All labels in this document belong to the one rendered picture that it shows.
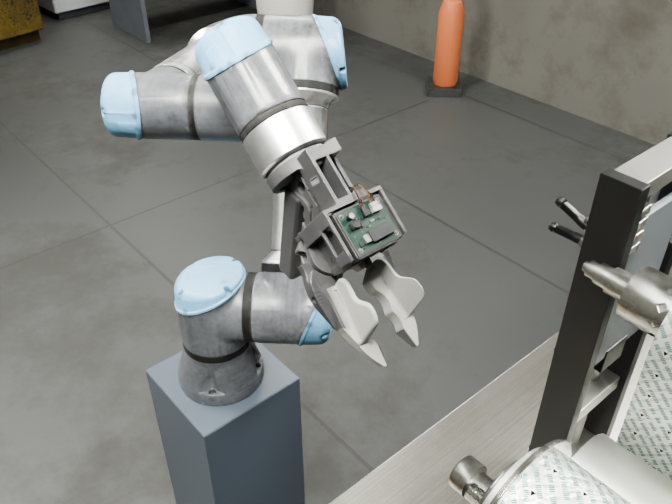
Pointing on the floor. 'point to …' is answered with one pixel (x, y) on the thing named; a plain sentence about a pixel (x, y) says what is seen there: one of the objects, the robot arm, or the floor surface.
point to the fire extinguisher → (447, 51)
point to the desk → (135, 15)
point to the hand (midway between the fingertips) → (390, 345)
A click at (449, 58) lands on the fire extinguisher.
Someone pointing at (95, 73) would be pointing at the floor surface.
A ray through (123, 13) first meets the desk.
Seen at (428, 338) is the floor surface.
